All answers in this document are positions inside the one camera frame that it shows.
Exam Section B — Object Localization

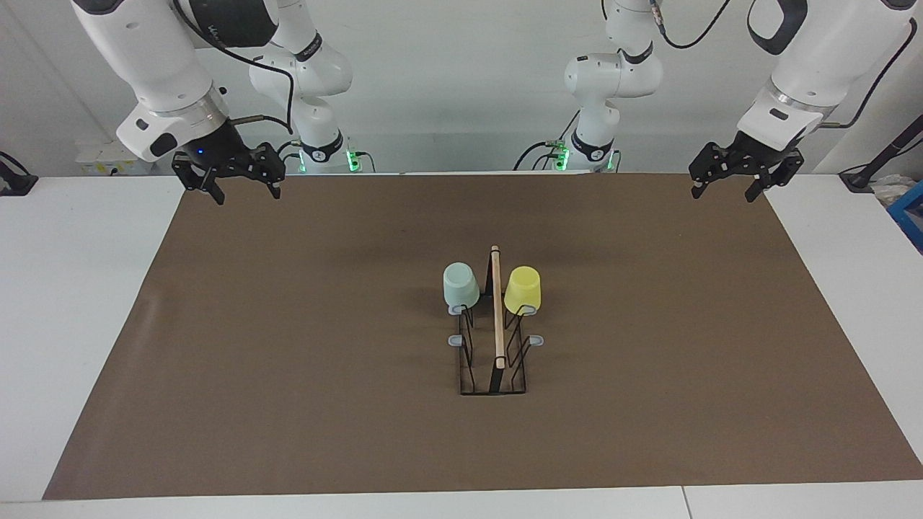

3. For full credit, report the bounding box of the brown table mat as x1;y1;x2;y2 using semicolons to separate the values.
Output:
42;172;923;500

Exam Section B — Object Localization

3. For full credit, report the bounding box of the pale green plastic cup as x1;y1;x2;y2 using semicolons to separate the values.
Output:
442;262;481;307

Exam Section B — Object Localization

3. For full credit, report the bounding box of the black stand pole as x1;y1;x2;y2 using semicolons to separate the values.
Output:
840;114;923;192

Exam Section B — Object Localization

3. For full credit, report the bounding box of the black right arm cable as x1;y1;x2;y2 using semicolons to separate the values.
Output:
172;0;298;136

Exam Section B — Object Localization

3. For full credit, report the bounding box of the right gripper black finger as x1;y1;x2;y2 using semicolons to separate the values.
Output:
172;155;226;206
242;142;287;200

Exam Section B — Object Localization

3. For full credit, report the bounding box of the white power strip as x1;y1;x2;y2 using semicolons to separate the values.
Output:
76;141;156;176

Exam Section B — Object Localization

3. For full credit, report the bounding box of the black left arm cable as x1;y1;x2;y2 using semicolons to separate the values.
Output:
822;18;920;130

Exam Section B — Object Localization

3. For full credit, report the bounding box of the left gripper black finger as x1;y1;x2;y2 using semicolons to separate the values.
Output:
689;143;733;199
745;149;805;203

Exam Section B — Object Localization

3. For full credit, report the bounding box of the black clamp mount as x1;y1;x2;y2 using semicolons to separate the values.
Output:
0;151;39;197

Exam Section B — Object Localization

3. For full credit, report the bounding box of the thin black hanging cable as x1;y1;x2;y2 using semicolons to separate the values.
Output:
648;0;733;50

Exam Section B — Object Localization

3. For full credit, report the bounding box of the black wire cup rack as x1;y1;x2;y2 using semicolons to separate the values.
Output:
447;245;545;396

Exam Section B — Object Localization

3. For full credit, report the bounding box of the yellow plastic cup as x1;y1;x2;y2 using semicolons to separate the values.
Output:
504;266;544;315

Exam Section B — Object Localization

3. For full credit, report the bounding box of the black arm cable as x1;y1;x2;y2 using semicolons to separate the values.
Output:
172;0;298;136
822;18;920;130

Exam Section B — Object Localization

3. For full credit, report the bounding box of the crumpled clear plastic bag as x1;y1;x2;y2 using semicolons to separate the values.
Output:
870;175;923;211

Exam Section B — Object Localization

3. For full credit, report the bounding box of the blue box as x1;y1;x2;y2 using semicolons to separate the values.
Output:
887;180;923;253

